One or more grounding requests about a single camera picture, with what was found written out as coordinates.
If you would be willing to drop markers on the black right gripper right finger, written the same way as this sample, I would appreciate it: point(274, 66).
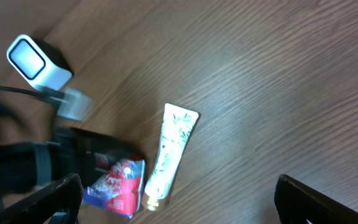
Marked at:
point(298, 203)

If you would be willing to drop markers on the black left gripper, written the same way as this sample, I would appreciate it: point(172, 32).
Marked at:
point(89, 154)

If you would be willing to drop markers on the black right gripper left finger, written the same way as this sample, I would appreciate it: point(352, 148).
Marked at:
point(58, 202)

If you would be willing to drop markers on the red purple tissue pack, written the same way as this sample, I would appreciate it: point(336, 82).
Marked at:
point(119, 189)

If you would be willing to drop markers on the white cosmetic tube gold cap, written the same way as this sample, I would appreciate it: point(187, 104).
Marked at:
point(177, 127)

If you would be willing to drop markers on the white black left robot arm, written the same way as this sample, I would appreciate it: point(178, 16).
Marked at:
point(30, 164)

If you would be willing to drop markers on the white barcode scanner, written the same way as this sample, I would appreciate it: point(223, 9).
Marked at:
point(39, 63)

